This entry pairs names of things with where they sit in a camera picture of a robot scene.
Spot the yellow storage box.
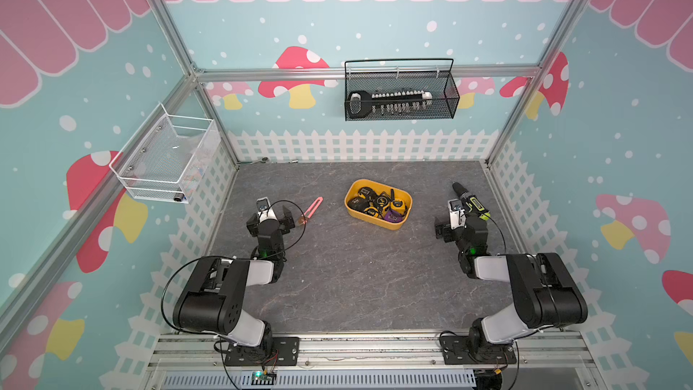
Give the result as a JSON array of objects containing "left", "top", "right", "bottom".
[{"left": 344, "top": 179, "right": 413, "bottom": 231}]

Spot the yellow black tape measure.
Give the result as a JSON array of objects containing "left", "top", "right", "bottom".
[{"left": 348, "top": 187, "right": 378, "bottom": 212}]

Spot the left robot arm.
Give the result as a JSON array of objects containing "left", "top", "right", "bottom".
[{"left": 160, "top": 199, "right": 309, "bottom": 361}]

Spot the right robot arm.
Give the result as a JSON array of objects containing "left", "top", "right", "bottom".
[{"left": 434, "top": 209, "right": 588, "bottom": 361}]

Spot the purple tape measure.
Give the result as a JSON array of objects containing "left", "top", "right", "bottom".
[{"left": 384, "top": 209, "right": 405, "bottom": 224}]

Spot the green black power drill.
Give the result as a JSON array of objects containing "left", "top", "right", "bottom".
[{"left": 452, "top": 182, "right": 490, "bottom": 220}]

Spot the pink utility knife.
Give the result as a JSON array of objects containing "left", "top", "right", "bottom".
[{"left": 299, "top": 197, "right": 323, "bottom": 225}]

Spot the socket wrench set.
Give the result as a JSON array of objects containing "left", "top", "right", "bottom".
[{"left": 345, "top": 90, "right": 433, "bottom": 119}]

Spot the green circuit board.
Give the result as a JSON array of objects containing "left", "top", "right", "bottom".
[{"left": 251, "top": 371, "right": 277, "bottom": 386}]

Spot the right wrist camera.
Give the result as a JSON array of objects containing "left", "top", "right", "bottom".
[{"left": 448, "top": 199, "right": 466, "bottom": 229}]

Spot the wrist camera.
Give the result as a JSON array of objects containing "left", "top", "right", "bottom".
[
  {"left": 256, "top": 197, "right": 271, "bottom": 217},
  {"left": 448, "top": 199, "right": 466, "bottom": 229}
]

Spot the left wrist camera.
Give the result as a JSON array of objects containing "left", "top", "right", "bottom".
[{"left": 256, "top": 197, "right": 271, "bottom": 217}]

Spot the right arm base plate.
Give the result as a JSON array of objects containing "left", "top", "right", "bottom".
[{"left": 439, "top": 332, "right": 517, "bottom": 368}]

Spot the white wire basket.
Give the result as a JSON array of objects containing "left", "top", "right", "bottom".
[{"left": 109, "top": 105, "right": 221, "bottom": 204}]

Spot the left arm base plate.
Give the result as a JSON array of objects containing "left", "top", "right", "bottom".
[{"left": 224, "top": 337, "right": 301, "bottom": 367}]

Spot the aluminium front rail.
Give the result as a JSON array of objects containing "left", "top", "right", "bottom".
[{"left": 145, "top": 330, "right": 595, "bottom": 372}]

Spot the black wire mesh basket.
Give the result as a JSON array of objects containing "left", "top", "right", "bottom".
[{"left": 344, "top": 58, "right": 460, "bottom": 121}]

